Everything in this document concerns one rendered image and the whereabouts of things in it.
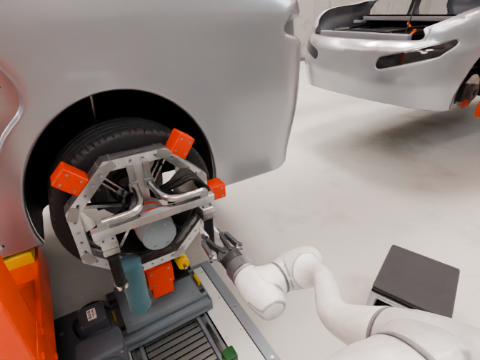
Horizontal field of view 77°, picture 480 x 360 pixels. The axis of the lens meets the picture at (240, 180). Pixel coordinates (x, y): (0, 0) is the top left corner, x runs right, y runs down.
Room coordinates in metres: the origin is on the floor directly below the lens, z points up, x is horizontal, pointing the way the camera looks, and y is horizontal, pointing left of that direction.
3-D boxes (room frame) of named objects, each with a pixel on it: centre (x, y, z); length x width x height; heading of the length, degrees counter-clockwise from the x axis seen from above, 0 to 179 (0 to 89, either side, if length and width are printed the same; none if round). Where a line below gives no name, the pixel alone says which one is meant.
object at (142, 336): (1.16, 0.48, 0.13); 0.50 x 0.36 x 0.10; 121
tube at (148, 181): (0.96, 0.24, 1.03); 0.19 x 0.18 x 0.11; 31
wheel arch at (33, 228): (1.28, 0.55, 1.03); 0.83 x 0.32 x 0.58; 121
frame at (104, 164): (1.02, 0.39, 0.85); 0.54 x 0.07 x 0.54; 121
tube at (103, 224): (0.86, 0.41, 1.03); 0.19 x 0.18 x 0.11; 31
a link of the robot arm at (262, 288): (0.62, -0.07, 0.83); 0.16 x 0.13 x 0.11; 31
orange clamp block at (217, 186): (1.18, 0.12, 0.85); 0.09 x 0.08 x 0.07; 121
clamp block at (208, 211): (0.93, 0.14, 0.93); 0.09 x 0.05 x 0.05; 31
